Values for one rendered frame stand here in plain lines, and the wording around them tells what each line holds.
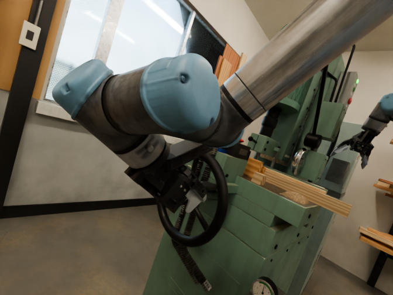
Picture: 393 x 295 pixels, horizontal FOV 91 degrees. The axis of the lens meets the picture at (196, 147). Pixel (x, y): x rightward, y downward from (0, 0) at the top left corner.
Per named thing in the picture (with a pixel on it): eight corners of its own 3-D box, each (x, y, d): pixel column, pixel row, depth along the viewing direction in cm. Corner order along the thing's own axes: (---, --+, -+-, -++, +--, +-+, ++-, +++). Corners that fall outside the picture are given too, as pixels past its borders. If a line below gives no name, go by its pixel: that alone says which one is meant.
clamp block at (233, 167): (189, 165, 72) (197, 143, 71) (211, 169, 81) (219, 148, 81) (219, 182, 61) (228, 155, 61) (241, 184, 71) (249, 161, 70)
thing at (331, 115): (309, 133, 85) (322, 100, 84) (314, 137, 92) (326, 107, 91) (331, 138, 79) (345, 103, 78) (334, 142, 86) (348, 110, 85)
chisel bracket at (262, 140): (244, 151, 81) (251, 131, 80) (259, 155, 91) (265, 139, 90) (260, 157, 76) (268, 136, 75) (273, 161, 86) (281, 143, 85)
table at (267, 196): (154, 154, 88) (158, 141, 87) (199, 161, 110) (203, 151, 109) (287, 234, 46) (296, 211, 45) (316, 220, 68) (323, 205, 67)
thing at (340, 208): (206, 155, 100) (209, 147, 99) (209, 155, 101) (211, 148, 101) (346, 218, 58) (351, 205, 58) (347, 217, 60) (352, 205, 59)
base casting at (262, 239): (176, 192, 88) (182, 173, 87) (240, 192, 129) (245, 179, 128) (266, 260, 57) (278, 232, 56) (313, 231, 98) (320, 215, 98)
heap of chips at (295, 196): (279, 193, 60) (281, 188, 60) (289, 193, 68) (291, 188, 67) (302, 204, 56) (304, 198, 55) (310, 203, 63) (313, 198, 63)
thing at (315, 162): (292, 173, 85) (302, 147, 84) (297, 174, 90) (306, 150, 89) (315, 182, 79) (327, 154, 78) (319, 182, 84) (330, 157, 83)
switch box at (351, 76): (328, 103, 91) (341, 71, 90) (331, 110, 98) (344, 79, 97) (343, 105, 87) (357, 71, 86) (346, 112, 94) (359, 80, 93)
